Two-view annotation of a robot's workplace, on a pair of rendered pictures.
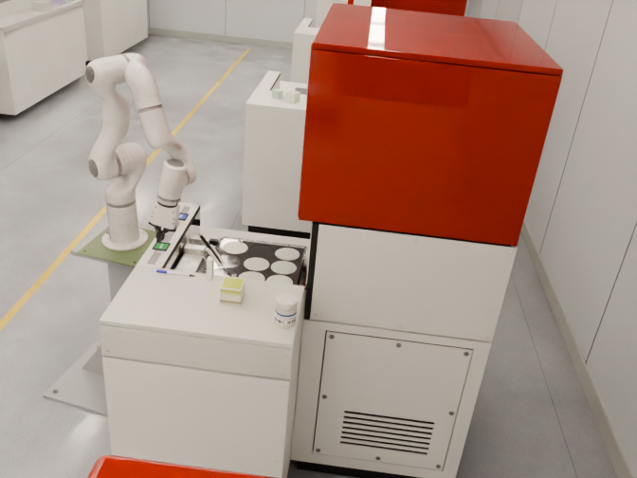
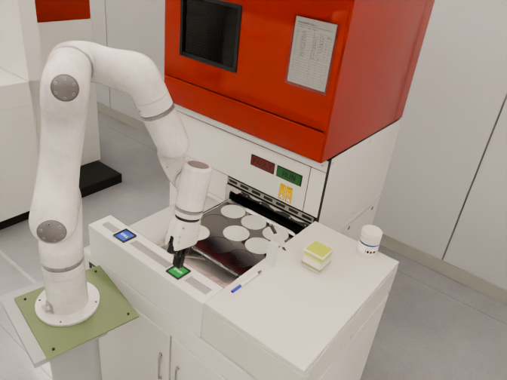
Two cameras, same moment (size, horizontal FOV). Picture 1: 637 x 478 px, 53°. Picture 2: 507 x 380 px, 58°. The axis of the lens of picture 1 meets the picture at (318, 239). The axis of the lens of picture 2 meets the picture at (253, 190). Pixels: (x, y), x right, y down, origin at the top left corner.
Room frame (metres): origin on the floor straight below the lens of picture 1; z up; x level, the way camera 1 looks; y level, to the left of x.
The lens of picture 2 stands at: (1.37, 1.43, 1.91)
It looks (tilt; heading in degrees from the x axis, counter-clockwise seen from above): 30 degrees down; 302
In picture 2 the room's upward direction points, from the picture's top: 7 degrees clockwise
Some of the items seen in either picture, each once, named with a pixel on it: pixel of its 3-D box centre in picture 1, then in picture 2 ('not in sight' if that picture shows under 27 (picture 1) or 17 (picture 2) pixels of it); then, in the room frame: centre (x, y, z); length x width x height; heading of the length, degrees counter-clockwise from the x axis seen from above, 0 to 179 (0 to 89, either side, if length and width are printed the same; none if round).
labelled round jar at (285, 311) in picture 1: (285, 310); (369, 241); (1.71, 0.08, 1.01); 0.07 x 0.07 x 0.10
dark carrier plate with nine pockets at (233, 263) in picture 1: (256, 265); (236, 233); (2.16, 0.23, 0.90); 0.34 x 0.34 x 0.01; 87
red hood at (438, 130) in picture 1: (414, 112); (296, 41); (2.33, -0.31, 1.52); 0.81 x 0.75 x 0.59; 177
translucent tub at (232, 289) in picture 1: (232, 291); (317, 256); (1.81, 0.27, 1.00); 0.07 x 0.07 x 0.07; 88
